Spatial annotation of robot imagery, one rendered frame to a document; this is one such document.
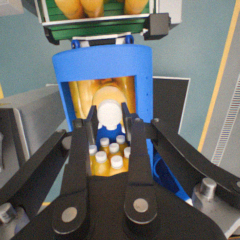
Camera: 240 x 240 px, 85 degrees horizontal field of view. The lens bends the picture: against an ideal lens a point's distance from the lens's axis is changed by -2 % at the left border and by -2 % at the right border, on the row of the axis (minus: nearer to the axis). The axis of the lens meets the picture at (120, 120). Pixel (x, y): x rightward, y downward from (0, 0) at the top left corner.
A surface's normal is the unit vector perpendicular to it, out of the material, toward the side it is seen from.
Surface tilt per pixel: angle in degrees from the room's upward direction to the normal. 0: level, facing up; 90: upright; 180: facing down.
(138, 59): 33
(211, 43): 0
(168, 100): 0
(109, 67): 6
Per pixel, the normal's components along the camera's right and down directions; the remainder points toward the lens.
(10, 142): 0.09, 0.27
